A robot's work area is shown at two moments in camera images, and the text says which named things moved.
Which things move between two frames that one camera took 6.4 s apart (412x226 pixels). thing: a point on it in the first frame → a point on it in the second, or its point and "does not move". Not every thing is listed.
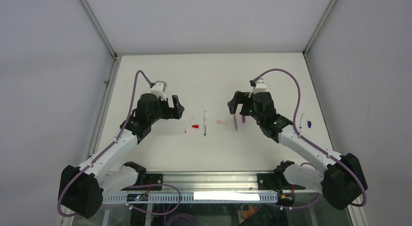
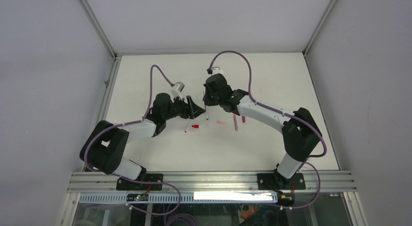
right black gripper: x=239 y=98 → x=206 y=99
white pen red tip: x=185 y=130 does not move
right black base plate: x=269 y=181 does not move
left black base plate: x=151 y=179 does not move
